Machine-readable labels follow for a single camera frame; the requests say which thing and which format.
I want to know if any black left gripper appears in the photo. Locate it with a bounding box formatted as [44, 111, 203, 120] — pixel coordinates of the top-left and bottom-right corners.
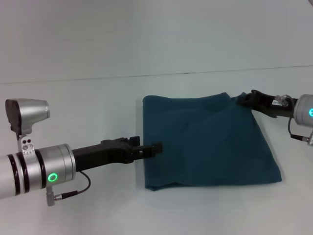
[72, 136, 164, 173]

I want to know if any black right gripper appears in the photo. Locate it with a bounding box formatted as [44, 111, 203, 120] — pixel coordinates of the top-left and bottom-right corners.
[236, 90, 298, 119]

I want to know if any teal T-shirt with FREE print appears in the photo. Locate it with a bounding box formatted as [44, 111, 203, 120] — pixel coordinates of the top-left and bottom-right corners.
[142, 92, 284, 193]

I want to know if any right gripper cable with plugs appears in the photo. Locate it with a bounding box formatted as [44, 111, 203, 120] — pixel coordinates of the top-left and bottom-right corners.
[275, 94, 313, 147]

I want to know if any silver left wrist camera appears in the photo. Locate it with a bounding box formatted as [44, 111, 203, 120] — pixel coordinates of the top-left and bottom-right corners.
[5, 98, 51, 157]

